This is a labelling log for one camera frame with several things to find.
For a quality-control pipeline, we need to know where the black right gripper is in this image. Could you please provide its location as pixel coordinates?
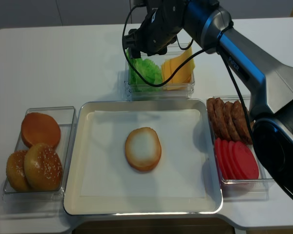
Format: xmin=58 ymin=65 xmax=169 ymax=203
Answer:
xmin=123 ymin=0 xmax=188 ymax=59

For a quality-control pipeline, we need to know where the green lettuce leaf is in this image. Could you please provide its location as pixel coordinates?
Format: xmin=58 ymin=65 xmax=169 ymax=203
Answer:
xmin=126 ymin=48 xmax=142 ymax=65

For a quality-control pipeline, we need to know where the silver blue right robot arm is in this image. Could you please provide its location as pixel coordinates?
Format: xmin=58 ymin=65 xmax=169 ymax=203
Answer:
xmin=122 ymin=0 xmax=293 ymax=200

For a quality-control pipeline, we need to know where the green lettuce pile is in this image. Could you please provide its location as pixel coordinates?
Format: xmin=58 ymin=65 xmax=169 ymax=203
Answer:
xmin=129 ymin=58 xmax=162 ymax=93

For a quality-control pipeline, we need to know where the yellow cheese slice stack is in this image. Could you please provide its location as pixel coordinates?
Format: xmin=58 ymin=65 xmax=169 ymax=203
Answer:
xmin=161 ymin=47 xmax=195 ymax=91

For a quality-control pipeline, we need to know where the clear lettuce cheese container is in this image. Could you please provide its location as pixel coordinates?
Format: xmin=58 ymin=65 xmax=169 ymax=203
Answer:
xmin=125 ymin=43 xmax=195 ymax=100

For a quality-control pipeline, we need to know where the brown meat patty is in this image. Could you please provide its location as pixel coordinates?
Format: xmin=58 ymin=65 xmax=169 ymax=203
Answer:
xmin=207 ymin=97 xmax=222 ymax=138
xmin=223 ymin=101 xmax=241 ymax=142
xmin=214 ymin=97 xmax=231 ymax=141
xmin=231 ymin=100 xmax=252 ymax=145

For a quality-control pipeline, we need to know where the toasted bun bottom on tray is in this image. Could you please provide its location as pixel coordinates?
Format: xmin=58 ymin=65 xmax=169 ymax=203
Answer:
xmin=125 ymin=127 xmax=162 ymax=172

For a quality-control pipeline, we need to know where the clear plastic bun container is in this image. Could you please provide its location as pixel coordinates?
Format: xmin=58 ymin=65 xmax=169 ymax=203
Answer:
xmin=2 ymin=106 xmax=77 ymax=200

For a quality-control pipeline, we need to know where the white metal tray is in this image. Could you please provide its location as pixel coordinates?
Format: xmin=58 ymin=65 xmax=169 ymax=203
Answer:
xmin=63 ymin=99 xmax=223 ymax=215

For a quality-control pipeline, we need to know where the red tomato slice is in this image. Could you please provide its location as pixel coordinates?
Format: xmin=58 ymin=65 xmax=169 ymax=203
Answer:
xmin=233 ymin=142 xmax=259 ymax=179
xmin=221 ymin=140 xmax=235 ymax=179
xmin=228 ymin=141 xmax=240 ymax=179
xmin=214 ymin=138 xmax=228 ymax=180

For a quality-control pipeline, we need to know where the plain orange bun bottom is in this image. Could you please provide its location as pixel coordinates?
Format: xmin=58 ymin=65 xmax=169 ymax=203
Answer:
xmin=21 ymin=112 xmax=61 ymax=149

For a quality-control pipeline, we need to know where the clear patty tomato container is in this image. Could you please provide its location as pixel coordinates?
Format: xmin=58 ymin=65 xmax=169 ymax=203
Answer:
xmin=209 ymin=97 xmax=274 ymax=199

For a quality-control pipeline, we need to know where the sesame bun top right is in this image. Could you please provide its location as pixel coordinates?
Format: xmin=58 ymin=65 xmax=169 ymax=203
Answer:
xmin=23 ymin=143 xmax=63 ymax=191

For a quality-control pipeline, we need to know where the sesame bun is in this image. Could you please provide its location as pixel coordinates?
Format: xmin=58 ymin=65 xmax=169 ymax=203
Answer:
xmin=6 ymin=150 xmax=31 ymax=192
xmin=23 ymin=143 xmax=63 ymax=191

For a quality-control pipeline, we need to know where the sesame bun top left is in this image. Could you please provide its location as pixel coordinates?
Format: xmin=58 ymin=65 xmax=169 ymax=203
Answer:
xmin=6 ymin=150 xmax=31 ymax=192

